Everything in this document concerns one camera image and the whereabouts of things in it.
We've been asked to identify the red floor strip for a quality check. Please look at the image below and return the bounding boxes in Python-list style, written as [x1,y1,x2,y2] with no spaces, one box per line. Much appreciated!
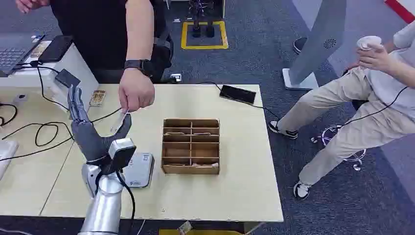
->
[384,0,415,24]

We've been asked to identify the black tablet device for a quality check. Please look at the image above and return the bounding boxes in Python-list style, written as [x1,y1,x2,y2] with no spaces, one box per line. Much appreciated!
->
[38,35,74,64]

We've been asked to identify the black power adapter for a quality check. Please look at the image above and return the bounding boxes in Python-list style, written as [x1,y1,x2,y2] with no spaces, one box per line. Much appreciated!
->
[54,69,81,89]

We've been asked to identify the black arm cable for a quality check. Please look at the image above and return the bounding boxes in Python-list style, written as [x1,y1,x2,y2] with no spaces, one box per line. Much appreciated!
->
[94,168,137,235]

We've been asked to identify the pale glossy card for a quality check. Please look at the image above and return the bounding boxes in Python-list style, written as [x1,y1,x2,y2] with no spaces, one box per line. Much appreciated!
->
[110,109,130,134]

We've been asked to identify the standing person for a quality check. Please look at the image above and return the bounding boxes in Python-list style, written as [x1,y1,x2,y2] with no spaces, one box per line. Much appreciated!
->
[14,0,174,114]

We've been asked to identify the black smartphone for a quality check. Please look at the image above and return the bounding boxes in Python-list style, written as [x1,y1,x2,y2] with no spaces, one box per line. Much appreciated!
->
[219,84,257,105]

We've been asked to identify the white keyboard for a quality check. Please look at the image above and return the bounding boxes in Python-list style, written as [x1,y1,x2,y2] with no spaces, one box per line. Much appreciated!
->
[0,139,20,181]

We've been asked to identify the seated person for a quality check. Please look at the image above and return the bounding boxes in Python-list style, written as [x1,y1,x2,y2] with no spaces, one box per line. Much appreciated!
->
[268,20,415,201]

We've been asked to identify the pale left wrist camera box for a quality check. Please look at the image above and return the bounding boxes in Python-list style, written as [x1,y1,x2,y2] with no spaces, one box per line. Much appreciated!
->
[103,138,137,175]

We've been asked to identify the black looped cable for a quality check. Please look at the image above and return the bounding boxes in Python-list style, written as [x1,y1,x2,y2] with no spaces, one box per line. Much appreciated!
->
[0,61,122,163]

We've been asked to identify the grey laptop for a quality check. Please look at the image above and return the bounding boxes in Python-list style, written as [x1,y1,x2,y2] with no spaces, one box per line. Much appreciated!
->
[0,32,46,77]

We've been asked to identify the white floor stand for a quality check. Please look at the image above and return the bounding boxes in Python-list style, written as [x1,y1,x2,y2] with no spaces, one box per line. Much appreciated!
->
[281,0,348,91]

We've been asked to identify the silver card reader device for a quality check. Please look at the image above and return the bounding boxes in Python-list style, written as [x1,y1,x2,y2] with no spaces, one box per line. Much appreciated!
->
[122,152,155,189]

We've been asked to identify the black shoe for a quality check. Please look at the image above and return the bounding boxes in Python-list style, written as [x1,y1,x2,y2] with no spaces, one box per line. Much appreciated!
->
[293,36,308,55]

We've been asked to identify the wooden compartment card box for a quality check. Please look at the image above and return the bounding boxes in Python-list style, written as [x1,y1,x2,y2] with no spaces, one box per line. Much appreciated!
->
[161,118,221,175]

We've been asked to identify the white cabinet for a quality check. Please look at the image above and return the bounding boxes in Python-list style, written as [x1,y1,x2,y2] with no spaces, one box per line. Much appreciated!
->
[0,41,100,113]

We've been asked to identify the black phone cable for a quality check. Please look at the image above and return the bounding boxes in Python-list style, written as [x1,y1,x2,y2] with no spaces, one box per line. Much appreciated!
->
[200,81,281,120]

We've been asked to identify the black robot feet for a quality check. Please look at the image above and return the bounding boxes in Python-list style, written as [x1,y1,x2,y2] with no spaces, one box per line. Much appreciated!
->
[189,0,217,39]

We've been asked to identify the standing person's hand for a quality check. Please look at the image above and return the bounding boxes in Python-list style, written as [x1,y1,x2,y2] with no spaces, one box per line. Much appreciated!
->
[118,69,156,114]
[15,0,50,14]

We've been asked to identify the chrome stool base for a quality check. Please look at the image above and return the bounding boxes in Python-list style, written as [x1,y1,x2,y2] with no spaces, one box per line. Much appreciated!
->
[310,124,368,171]

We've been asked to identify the black wristwatch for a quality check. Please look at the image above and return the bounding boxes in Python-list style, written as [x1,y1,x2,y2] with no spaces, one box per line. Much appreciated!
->
[123,59,152,77]

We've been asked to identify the white paper cup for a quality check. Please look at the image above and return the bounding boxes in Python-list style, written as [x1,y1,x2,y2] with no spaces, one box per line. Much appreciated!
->
[356,35,383,51]

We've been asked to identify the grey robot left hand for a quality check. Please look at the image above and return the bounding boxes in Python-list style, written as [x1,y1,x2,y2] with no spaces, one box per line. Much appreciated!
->
[67,85,133,163]

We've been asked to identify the seated person's hand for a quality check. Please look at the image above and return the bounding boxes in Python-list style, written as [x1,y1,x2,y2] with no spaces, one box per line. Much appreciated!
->
[356,43,395,73]

